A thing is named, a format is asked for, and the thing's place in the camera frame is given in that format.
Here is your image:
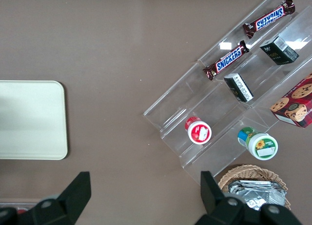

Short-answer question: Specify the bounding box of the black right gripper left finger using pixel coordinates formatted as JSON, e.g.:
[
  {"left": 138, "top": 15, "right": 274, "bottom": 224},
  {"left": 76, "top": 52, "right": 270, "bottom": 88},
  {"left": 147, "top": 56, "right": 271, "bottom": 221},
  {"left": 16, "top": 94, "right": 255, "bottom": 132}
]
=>
[{"left": 17, "top": 171, "right": 92, "bottom": 225}]

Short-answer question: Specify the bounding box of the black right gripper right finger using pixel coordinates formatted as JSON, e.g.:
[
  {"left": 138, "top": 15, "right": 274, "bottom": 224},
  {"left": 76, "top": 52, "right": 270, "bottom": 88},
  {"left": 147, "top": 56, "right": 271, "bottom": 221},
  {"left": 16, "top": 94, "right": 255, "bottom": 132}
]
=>
[{"left": 196, "top": 170, "right": 246, "bottom": 225}]

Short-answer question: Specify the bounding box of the aluminium foil tray stack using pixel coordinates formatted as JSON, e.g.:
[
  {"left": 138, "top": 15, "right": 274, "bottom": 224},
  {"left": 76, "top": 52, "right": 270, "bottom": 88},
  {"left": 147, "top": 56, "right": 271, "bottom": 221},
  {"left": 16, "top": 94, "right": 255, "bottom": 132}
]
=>
[{"left": 228, "top": 180, "right": 286, "bottom": 211}]

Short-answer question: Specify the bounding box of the light wicker basket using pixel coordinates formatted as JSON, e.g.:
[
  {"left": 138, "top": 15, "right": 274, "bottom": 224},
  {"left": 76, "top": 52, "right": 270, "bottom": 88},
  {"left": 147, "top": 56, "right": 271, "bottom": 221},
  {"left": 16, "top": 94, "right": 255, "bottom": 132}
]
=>
[{"left": 218, "top": 164, "right": 292, "bottom": 211}]

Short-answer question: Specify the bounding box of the cream plastic tray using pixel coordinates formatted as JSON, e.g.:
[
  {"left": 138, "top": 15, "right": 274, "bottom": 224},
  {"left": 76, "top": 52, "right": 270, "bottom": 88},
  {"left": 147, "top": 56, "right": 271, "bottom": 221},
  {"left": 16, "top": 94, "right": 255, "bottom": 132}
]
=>
[{"left": 0, "top": 80, "right": 68, "bottom": 161}]

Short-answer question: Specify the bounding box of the green lid snack cup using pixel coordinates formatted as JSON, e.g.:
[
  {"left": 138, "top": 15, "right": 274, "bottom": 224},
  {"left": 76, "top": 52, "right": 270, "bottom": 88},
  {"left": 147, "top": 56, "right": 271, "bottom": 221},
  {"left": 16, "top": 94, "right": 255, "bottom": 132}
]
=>
[{"left": 237, "top": 126, "right": 279, "bottom": 161}]

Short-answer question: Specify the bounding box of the red lid snack cup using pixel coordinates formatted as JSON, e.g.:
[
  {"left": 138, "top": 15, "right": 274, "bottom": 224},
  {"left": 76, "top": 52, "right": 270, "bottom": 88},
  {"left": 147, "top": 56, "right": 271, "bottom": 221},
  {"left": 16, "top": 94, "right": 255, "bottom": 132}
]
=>
[{"left": 184, "top": 116, "right": 212, "bottom": 145}]

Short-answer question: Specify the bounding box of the clear acrylic stepped shelf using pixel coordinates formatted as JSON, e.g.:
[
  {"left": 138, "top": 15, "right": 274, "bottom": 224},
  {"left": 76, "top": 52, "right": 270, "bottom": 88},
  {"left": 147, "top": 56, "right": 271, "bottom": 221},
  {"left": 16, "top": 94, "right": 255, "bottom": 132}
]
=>
[{"left": 143, "top": 0, "right": 312, "bottom": 186}]

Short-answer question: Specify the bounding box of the small black box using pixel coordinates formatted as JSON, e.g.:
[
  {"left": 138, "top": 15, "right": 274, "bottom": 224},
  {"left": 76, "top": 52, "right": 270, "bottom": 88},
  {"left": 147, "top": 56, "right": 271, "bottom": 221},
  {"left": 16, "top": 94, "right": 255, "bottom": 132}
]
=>
[
  {"left": 259, "top": 35, "right": 300, "bottom": 66},
  {"left": 223, "top": 73, "right": 254, "bottom": 103}
]

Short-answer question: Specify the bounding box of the red cookie box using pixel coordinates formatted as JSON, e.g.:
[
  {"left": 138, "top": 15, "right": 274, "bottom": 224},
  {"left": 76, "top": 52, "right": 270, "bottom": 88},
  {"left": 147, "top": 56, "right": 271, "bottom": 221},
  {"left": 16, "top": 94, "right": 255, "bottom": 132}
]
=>
[{"left": 270, "top": 73, "right": 312, "bottom": 129}]

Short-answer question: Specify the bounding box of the Snickers chocolate bar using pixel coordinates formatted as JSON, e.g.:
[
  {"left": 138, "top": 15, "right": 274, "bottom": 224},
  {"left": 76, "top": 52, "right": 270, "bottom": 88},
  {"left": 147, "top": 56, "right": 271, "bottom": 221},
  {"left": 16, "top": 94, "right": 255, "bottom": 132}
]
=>
[
  {"left": 202, "top": 40, "right": 250, "bottom": 81},
  {"left": 242, "top": 0, "right": 296, "bottom": 39}
]

